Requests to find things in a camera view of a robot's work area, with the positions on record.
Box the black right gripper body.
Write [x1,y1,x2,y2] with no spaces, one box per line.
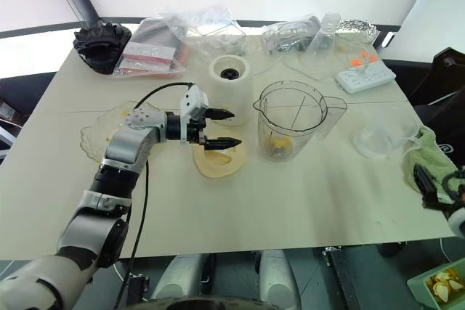
[421,189,459,213]

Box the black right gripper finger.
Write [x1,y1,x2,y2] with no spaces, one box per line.
[413,163,438,198]

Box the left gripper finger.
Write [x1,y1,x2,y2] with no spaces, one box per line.
[206,107,237,121]
[204,136,243,151]

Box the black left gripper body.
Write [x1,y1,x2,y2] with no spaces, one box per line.
[187,107,212,149]

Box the green towel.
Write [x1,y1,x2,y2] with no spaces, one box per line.
[401,125,459,205]

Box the cream blender jar lid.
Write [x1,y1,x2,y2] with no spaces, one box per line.
[192,129,250,181]

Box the cream blender base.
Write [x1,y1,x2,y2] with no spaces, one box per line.
[208,54,254,128]

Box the clear blender jar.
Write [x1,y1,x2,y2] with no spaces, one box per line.
[253,80,348,163]

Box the clear plastic measuring cap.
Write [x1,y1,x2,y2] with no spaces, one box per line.
[351,106,422,160]

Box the green bin with peels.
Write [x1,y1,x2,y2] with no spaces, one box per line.
[406,258,465,310]

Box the empty clear plastic bag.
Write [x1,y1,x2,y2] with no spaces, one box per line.
[159,4,248,57]

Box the clear glass plate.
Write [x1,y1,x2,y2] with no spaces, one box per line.
[79,99,165,163]

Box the bag with red-white packs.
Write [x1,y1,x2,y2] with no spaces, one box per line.
[112,17,190,79]

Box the black chair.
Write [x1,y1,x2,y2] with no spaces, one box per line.
[406,46,465,166]

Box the white power strip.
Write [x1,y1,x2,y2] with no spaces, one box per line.
[334,64,397,95]

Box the crumpled black plastic bag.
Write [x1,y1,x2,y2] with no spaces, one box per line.
[73,21,133,76]

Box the tall clear plastic cup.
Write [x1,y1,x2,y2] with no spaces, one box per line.
[307,12,343,53]

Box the white rounded robot leg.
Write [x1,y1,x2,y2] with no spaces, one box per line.
[258,250,302,310]
[150,253,208,301]

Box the crumpled foil tray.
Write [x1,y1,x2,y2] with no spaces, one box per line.
[336,17,381,46]

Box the dark rounded robot waist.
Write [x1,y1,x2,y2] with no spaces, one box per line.
[145,297,270,310]

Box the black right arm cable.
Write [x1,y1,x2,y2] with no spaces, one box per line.
[441,165,465,202]

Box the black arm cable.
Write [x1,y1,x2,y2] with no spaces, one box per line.
[441,165,465,202]
[113,81,194,310]

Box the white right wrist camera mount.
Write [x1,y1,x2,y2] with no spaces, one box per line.
[447,208,465,240]

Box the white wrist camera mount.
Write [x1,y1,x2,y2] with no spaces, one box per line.
[447,208,465,240]
[179,84,211,144]

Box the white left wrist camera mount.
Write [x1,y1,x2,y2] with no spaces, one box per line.
[179,84,211,144]

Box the white power cord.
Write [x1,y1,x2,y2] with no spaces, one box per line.
[250,43,364,84]

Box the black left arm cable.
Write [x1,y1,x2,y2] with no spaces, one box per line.
[113,81,194,310]

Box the clear bag with cables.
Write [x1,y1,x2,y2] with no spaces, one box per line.
[262,15,323,56]

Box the black table frame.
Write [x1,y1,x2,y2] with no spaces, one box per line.
[321,246,368,310]

